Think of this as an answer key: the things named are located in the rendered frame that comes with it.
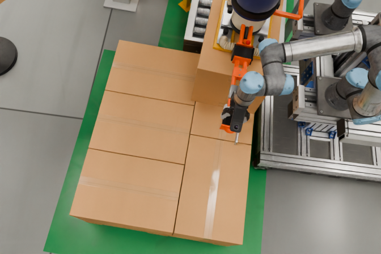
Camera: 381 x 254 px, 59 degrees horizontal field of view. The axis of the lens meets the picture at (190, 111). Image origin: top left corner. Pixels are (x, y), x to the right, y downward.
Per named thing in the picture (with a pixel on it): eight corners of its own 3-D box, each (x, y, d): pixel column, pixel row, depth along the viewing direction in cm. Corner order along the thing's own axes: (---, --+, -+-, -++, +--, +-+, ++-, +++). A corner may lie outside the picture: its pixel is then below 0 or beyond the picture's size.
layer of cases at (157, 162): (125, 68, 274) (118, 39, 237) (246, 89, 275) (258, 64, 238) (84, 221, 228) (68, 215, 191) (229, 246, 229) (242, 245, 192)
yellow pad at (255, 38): (255, 6, 191) (258, 0, 187) (272, 10, 191) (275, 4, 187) (247, 56, 178) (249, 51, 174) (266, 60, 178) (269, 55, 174)
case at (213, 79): (207, 22, 233) (216, -21, 196) (265, 35, 233) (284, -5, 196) (190, 100, 210) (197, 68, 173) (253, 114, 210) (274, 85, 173)
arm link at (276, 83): (290, 61, 123) (261, 62, 122) (297, 89, 119) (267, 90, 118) (283, 72, 131) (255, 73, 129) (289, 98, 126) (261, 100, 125)
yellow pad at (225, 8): (222, -1, 191) (224, -8, 187) (240, 3, 191) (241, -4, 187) (212, 49, 178) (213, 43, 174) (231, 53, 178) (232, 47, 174)
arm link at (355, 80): (356, 77, 170) (371, 63, 158) (364, 101, 165) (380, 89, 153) (333, 78, 169) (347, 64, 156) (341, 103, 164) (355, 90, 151)
